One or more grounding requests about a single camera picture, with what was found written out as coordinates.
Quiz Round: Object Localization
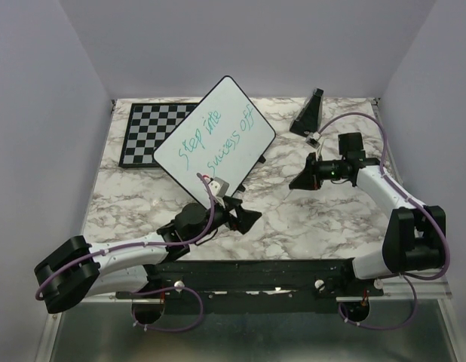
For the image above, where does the black white checkerboard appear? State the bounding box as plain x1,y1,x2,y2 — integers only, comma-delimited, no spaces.
119,102,198,169

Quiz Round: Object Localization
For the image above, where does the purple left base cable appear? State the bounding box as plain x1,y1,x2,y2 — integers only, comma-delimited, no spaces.
131,284,206,333

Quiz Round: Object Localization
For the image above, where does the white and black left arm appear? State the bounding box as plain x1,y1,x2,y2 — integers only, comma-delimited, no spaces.
34,197,262,314

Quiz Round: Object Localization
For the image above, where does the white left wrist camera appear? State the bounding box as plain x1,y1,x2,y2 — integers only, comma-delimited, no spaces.
203,175,229,207

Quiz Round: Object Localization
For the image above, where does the wire whiteboard easel stand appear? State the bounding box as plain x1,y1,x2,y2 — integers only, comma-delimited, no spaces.
238,154,267,193

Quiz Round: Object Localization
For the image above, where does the black triangular stand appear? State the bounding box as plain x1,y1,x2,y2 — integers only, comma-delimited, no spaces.
289,88,324,137

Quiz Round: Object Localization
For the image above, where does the white whiteboard black frame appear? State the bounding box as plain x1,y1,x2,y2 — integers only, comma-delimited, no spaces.
154,75,276,207

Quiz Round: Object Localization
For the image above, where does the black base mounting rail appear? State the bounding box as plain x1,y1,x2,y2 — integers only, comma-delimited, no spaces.
133,259,383,314

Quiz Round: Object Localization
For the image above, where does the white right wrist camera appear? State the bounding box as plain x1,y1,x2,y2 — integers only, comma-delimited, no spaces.
305,132,325,158

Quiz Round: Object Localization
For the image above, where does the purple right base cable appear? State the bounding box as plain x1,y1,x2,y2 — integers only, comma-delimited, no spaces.
338,278,418,329

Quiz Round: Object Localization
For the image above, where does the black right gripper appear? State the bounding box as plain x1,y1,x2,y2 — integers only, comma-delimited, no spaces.
290,152,346,191

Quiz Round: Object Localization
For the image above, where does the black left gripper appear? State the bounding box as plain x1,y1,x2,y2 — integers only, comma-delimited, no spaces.
188,195,262,245

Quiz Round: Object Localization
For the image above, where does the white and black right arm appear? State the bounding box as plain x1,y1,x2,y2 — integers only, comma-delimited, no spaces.
289,132,446,296

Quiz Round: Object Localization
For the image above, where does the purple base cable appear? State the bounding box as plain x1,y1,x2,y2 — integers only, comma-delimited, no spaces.
131,284,206,333
338,278,418,329

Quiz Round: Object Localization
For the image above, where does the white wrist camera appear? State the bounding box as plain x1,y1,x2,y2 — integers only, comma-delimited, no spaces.
203,175,229,207
305,132,325,158

